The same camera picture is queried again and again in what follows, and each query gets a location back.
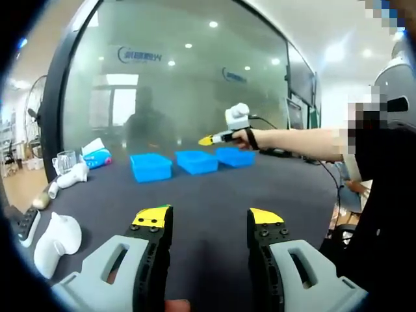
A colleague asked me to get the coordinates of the black wrist strap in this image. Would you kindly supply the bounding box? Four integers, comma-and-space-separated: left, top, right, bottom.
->
246, 128, 261, 151

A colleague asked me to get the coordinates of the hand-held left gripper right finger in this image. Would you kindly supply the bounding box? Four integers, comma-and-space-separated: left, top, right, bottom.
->
246, 207, 370, 312

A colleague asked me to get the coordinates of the desk monitor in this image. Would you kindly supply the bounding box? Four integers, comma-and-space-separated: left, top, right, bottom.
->
285, 96, 304, 129

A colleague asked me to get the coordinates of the large wall screen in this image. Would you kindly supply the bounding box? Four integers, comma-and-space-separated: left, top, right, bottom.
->
287, 42, 317, 101

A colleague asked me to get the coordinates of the black glass wall frame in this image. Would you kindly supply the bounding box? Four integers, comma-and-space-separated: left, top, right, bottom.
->
42, 0, 105, 183

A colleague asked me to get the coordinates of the black standing fan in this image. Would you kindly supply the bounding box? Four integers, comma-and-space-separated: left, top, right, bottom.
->
24, 75, 48, 160

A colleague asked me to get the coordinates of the clear glass mug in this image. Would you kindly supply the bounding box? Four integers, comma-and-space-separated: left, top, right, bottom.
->
51, 149, 81, 176

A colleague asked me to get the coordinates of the person's right hand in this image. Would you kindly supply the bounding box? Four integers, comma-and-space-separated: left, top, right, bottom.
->
231, 129, 253, 151

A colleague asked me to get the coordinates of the person in black shirt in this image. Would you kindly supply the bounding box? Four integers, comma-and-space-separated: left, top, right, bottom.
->
320, 126, 416, 312

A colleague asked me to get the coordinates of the beige oval object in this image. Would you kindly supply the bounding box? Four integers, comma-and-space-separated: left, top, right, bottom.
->
32, 193, 51, 211

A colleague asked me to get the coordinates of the blue white tissue pack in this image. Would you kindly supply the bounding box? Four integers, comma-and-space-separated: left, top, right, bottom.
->
79, 138, 113, 170

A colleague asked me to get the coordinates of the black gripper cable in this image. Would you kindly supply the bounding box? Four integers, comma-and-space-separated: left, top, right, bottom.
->
248, 114, 344, 225

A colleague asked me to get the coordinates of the blue logo sticker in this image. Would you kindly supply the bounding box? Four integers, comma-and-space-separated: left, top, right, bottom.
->
117, 47, 163, 66
222, 67, 247, 83

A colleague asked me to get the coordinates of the blue plastic bin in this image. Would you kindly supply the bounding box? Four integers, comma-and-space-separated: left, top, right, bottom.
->
129, 153, 173, 184
214, 146, 257, 169
175, 149, 219, 176

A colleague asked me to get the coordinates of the black metal stand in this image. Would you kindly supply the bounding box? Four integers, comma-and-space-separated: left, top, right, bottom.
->
258, 146, 308, 160

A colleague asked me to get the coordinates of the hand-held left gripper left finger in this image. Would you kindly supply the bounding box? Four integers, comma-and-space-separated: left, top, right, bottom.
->
51, 203, 173, 312

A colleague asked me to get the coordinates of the grey white worn device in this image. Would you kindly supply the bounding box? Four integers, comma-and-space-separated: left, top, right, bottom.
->
372, 42, 416, 129

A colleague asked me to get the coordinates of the person's left hand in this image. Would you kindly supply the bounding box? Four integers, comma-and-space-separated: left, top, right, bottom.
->
164, 298, 191, 312

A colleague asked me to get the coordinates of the black office chair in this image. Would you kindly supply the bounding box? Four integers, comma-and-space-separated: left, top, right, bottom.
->
328, 224, 358, 248

